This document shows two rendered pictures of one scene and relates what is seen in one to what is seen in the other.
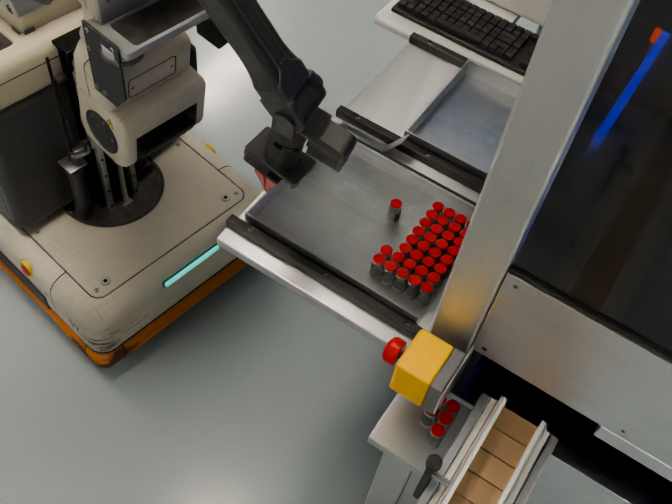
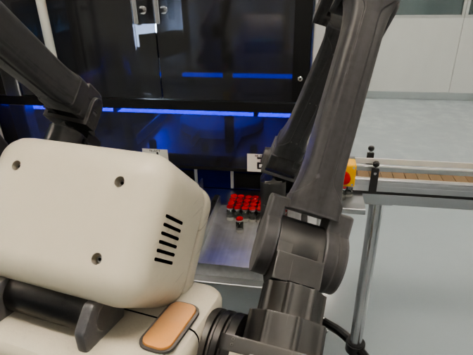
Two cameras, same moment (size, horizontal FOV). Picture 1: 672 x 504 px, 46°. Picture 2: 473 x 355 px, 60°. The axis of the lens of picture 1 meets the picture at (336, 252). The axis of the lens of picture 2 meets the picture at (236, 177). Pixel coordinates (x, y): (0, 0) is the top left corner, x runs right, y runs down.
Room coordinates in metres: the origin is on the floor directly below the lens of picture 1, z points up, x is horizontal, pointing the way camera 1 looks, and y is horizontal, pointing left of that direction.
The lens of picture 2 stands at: (1.15, 0.86, 1.54)
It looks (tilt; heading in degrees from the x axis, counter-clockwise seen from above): 26 degrees down; 254
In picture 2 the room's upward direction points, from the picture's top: 1 degrees counter-clockwise
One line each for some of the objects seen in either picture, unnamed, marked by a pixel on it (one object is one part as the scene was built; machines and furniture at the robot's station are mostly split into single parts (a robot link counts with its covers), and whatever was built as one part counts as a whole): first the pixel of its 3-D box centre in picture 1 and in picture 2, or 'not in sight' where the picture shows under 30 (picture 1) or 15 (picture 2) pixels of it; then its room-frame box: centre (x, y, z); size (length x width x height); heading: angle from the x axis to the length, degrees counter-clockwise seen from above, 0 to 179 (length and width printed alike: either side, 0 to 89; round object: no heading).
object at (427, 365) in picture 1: (425, 370); (342, 170); (0.53, -0.15, 1.00); 0.08 x 0.07 x 0.07; 64
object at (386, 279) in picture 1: (413, 242); (256, 215); (0.82, -0.13, 0.90); 0.18 x 0.02 x 0.05; 154
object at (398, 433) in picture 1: (429, 431); (343, 200); (0.50, -0.18, 0.87); 0.14 x 0.13 x 0.02; 64
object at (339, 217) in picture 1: (369, 220); (251, 233); (0.86, -0.05, 0.90); 0.34 x 0.26 x 0.04; 64
